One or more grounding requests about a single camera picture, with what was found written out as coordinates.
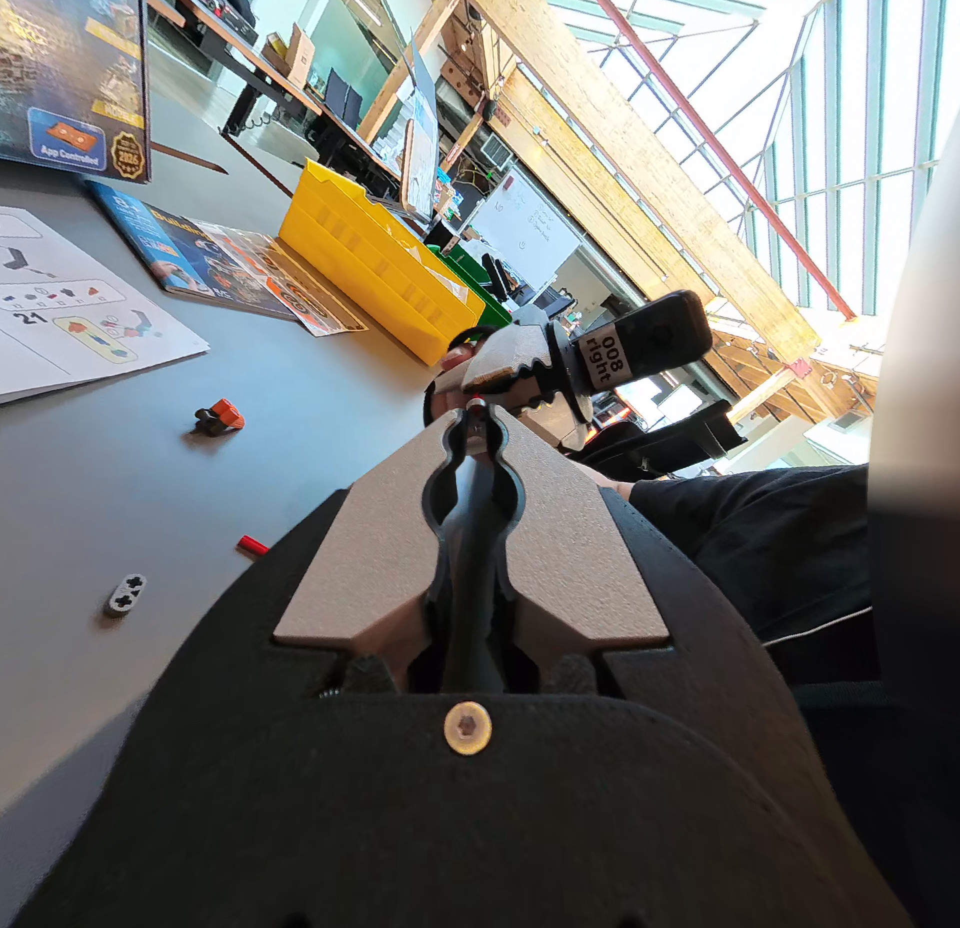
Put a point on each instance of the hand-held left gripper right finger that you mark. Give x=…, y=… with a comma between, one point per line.
x=577, y=568

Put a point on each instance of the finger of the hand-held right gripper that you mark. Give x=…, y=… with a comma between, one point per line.
x=510, y=354
x=555, y=421

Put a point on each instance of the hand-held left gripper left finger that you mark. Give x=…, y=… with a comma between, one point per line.
x=360, y=568

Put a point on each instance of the grey two-hole connector brick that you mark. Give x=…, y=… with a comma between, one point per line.
x=125, y=594
x=478, y=424

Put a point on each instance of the person's right forearm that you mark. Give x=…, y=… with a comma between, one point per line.
x=607, y=483

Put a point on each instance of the grey desk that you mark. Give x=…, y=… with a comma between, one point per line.
x=112, y=493

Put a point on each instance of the background wooden desk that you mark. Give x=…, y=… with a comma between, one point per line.
x=255, y=54

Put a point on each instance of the person's right hand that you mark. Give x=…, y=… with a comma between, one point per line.
x=450, y=365

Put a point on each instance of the green plastic bin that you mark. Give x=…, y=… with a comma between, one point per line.
x=480, y=279

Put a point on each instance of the black office chair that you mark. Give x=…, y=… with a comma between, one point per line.
x=675, y=433

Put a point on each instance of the short red pin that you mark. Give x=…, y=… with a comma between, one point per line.
x=253, y=544

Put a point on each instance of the whiteboard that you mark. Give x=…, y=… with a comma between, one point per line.
x=525, y=226

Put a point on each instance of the yellow plastic bin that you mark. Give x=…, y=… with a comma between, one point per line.
x=375, y=260

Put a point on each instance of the person's black clothing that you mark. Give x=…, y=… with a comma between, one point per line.
x=750, y=553

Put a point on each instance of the orange sticker sheet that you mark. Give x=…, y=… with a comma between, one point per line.
x=315, y=305

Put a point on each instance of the red ceiling pipe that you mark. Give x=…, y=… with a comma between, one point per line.
x=712, y=140

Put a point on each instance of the orange and black toy piece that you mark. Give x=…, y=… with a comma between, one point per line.
x=220, y=416

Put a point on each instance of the wooden framed display board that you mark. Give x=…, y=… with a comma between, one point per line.
x=420, y=155

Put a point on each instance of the brown cardboard box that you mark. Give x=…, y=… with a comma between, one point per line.
x=292, y=54

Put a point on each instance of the blue robot cover booklet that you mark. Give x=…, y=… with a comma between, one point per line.
x=150, y=245

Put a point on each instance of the open white instruction booklet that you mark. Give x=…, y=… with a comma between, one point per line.
x=75, y=320

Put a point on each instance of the blue robot kit box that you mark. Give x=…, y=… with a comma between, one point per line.
x=67, y=57

